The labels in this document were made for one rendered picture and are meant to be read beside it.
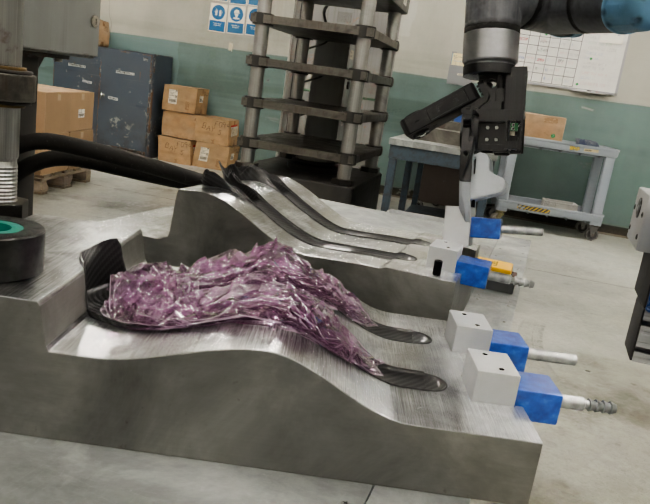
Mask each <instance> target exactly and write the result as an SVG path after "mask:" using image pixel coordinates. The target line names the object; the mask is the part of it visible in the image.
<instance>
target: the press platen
mask: <svg viewBox="0 0 650 504"><path fill-rule="evenodd" d="M36 81H37V77H36V76H35V75H33V72H31V71H27V68H25V67H10V66H2V65H0V107H4V108H25V107H26V106H31V105H32V103H35V102H36Z"/></svg>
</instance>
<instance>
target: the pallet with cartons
mask: <svg viewBox="0 0 650 504"><path fill-rule="evenodd" d="M93 107H94V92H89V91H82V90H76V89H69V88H62V87H56V86H49V85H43V84H38V89H37V115H36V133H53V134H60V135H65V136H70V137H74V138H79V139H83V140H88V141H92V142H93V129H92V123H93ZM90 177H91V169H86V168H81V167H74V166H55V167H50V168H45V169H42V170H39V171H36V172H34V192H33V194H38V195H44V194H47V191H48V187H54V188H61V189H65V188H69V187H72V184H71V181H77V182H84V183H87V182H90Z"/></svg>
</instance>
